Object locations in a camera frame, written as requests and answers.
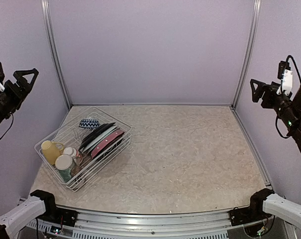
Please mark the floral green mug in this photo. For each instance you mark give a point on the floral green mug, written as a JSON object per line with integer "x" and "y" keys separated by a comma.
{"x": 66, "y": 167}

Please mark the dark patterned plate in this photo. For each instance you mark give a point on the dark patterned plate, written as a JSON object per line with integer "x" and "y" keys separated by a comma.
{"x": 110, "y": 149}

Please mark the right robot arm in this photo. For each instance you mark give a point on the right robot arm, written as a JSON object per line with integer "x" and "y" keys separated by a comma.
{"x": 275, "y": 127}

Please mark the yellow ceramic mug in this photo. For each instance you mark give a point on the yellow ceramic mug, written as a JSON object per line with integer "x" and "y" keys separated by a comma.
{"x": 52, "y": 150}

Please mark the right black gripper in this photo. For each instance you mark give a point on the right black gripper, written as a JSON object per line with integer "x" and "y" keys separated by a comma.
{"x": 262, "y": 87}

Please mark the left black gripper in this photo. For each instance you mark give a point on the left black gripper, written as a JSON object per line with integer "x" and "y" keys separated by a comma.
{"x": 19, "y": 92}

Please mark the blue white patterned bowl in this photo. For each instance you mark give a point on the blue white patterned bowl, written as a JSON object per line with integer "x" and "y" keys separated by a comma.
{"x": 90, "y": 124}

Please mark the right aluminium frame post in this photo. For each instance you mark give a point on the right aluminium frame post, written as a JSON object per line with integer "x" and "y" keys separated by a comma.
{"x": 248, "y": 52}

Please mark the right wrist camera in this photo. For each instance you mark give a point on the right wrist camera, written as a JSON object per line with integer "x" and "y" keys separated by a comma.
{"x": 285, "y": 75}

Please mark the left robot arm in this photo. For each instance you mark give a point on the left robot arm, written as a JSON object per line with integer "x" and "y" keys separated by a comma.
{"x": 19, "y": 162}

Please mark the aluminium frame post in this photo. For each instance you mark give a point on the aluminium frame post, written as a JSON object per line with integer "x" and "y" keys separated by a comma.
{"x": 248, "y": 52}
{"x": 54, "y": 52}

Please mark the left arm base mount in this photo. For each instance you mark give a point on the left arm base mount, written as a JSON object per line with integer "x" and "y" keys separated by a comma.
{"x": 61, "y": 216}

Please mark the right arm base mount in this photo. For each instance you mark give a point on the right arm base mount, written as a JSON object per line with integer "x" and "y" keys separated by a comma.
{"x": 241, "y": 216}

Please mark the white wire dish rack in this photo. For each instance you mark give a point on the white wire dish rack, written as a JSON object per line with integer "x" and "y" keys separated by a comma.
{"x": 71, "y": 135}

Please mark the red teal patterned plate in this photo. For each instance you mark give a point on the red teal patterned plate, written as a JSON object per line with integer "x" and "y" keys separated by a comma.
{"x": 99, "y": 138}

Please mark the front aluminium rail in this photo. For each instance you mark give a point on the front aluminium rail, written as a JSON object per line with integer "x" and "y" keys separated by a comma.
{"x": 102, "y": 225}

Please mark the left aluminium frame post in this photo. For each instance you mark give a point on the left aluminium frame post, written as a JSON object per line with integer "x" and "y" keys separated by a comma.
{"x": 54, "y": 52}

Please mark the black rimmed plate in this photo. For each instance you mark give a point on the black rimmed plate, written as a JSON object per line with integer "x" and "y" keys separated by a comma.
{"x": 95, "y": 133}

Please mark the white red patterned cup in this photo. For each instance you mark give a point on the white red patterned cup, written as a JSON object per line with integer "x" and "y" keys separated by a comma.
{"x": 75, "y": 154}

